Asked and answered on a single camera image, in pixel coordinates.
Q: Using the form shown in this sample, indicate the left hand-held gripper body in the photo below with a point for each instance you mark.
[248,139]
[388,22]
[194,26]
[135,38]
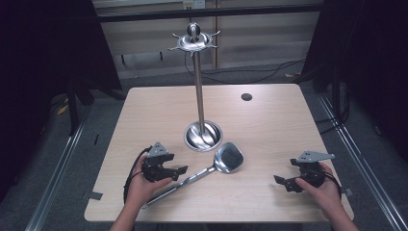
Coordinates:
[154,170]

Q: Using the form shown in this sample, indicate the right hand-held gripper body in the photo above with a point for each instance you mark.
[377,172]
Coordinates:
[311,173]

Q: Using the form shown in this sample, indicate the steel spatula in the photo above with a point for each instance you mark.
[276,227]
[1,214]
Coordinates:
[229,157]

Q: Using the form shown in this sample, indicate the person's left hand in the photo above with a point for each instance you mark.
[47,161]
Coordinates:
[141,189]

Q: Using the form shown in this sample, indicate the person's right hand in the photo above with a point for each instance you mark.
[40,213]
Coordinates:
[327,195]

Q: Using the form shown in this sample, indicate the steel utensil hanging rack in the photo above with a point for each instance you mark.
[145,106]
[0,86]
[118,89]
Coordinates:
[199,93]

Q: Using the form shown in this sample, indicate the dark round table grommet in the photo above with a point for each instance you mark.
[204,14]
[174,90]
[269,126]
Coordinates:
[246,97]

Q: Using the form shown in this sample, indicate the black stand leg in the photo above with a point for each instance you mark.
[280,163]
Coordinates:
[73,109]

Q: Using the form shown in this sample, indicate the black curtain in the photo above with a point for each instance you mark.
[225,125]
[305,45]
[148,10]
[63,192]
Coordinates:
[35,64]
[369,57]

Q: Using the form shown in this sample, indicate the black horizontal bar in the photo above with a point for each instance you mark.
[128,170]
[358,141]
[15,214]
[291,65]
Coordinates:
[243,12]

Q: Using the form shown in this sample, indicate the grey table edge bracket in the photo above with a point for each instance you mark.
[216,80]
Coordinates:
[348,192]

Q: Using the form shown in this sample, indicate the metal floor rail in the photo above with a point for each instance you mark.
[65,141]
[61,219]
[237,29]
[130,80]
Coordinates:
[57,176]
[362,160]

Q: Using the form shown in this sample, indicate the white wall outlet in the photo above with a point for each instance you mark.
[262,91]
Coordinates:
[194,4]

